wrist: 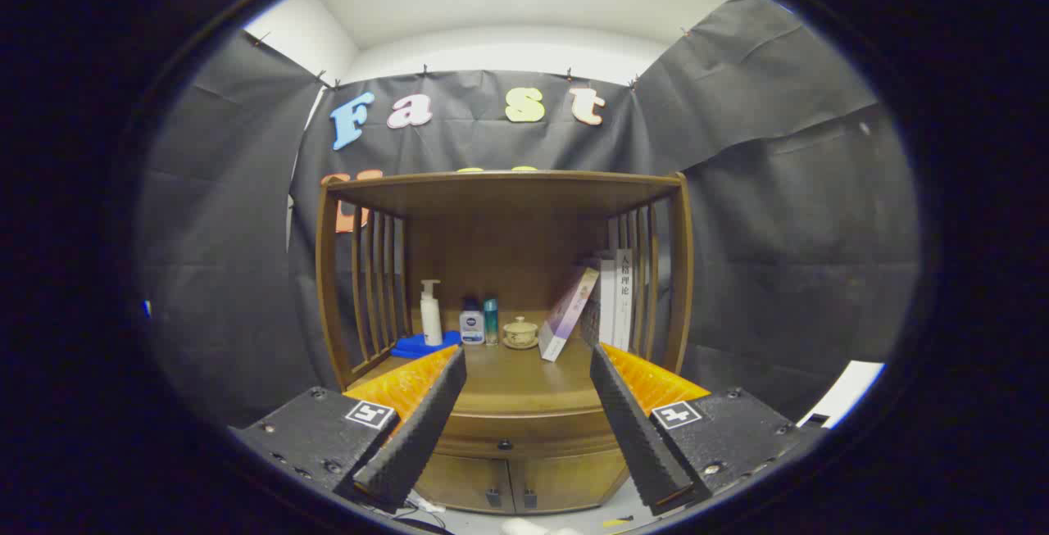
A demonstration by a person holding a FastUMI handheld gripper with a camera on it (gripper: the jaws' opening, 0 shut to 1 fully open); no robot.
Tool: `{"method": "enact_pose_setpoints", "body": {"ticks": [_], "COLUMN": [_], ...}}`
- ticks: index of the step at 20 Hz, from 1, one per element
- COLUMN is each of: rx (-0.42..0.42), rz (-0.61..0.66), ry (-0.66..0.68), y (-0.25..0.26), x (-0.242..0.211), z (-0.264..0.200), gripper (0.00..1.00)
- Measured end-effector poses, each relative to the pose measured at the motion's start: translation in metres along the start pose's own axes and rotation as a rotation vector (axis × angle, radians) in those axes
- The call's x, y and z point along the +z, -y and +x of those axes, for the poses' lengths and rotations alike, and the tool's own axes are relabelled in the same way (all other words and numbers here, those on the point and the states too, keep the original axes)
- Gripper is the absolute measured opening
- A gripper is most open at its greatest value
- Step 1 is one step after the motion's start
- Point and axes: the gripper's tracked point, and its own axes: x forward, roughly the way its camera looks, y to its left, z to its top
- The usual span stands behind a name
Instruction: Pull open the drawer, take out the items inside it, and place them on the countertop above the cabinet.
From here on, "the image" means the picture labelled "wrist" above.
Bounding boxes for white machine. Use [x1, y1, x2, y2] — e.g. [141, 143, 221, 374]
[799, 360, 886, 429]

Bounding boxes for dark patterned cover book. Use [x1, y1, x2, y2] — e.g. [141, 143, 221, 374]
[580, 255, 617, 347]

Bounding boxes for white bottle with blue cap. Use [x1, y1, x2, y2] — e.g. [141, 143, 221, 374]
[459, 297, 485, 346]

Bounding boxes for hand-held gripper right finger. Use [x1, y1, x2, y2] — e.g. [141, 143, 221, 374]
[588, 342, 829, 517]

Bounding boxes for wooden cabinet door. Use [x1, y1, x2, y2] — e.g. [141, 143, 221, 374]
[513, 447, 630, 514]
[416, 453, 515, 514]

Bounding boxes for purple and white book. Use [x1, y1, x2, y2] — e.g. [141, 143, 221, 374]
[538, 266, 601, 362]

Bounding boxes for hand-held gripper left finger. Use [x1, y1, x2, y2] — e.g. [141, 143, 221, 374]
[229, 344, 468, 515]

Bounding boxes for beige lidded tea cup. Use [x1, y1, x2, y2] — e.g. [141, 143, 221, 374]
[502, 316, 539, 350]

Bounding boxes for wooden countertop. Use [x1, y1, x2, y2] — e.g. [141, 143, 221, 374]
[352, 337, 681, 417]

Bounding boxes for brown wooden cabinet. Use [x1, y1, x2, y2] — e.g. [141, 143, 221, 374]
[316, 170, 696, 515]

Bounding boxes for brown wooden drawer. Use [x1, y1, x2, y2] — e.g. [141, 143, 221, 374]
[434, 410, 621, 460]

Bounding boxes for white pump bottle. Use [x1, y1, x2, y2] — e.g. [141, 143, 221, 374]
[420, 279, 444, 347]

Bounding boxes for blue folded cloth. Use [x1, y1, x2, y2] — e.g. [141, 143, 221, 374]
[390, 331, 462, 359]

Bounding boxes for black floor cable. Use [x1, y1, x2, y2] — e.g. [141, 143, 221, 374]
[361, 492, 447, 534]

